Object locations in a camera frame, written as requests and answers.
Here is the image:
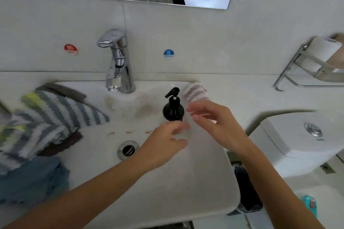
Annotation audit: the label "person's left hand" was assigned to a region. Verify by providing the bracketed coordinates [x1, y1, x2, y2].
[136, 120, 190, 172]

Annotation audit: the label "person's right hand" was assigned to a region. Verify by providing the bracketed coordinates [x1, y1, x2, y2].
[186, 100, 252, 155]

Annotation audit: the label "white ceramic sink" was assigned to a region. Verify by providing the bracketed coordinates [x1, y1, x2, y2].
[0, 80, 242, 229]

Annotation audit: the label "pink white striped cloth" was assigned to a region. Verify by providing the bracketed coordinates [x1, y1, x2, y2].
[182, 81, 211, 107]

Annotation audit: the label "brown cloth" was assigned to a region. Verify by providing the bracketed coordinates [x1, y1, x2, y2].
[35, 82, 88, 157]

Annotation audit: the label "blue stained cloth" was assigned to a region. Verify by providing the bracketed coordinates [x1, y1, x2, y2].
[0, 155, 71, 206]

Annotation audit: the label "person's left forearm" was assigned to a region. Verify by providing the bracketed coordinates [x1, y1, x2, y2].
[5, 156, 151, 229]

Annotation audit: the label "person's right forearm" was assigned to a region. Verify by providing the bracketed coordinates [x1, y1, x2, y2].
[234, 140, 326, 229]

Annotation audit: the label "metal sink drain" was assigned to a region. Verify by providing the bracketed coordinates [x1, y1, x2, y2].
[118, 140, 140, 161]

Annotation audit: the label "black pump soap bottle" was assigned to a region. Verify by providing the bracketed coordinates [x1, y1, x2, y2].
[163, 87, 186, 123]

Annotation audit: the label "black bin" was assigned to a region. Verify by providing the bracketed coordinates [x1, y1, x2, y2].
[227, 163, 264, 216]

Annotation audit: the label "white toilet tank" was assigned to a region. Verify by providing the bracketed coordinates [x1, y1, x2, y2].
[249, 111, 344, 180]

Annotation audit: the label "gray patterned trousers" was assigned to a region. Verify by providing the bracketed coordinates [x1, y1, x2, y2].
[148, 220, 195, 229]

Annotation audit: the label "chrome flush button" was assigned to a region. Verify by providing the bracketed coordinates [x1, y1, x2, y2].
[304, 122, 324, 138]

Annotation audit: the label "chrome faucet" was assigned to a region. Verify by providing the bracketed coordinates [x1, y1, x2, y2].
[97, 29, 137, 94]

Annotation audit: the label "metal floor drain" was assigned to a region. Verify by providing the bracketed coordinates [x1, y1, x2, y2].
[320, 162, 337, 175]

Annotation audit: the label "teal tube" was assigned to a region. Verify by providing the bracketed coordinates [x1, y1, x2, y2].
[301, 194, 318, 219]

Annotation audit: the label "white toilet paper roll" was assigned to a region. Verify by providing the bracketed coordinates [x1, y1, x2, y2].
[305, 36, 343, 72]

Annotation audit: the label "white toilet lid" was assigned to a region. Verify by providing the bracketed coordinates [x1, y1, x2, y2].
[290, 183, 344, 229]

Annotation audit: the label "brown paper roll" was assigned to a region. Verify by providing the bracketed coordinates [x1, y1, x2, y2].
[327, 33, 344, 70]

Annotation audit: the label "metal wall shelf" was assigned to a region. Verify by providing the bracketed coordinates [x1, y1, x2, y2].
[273, 35, 344, 92]

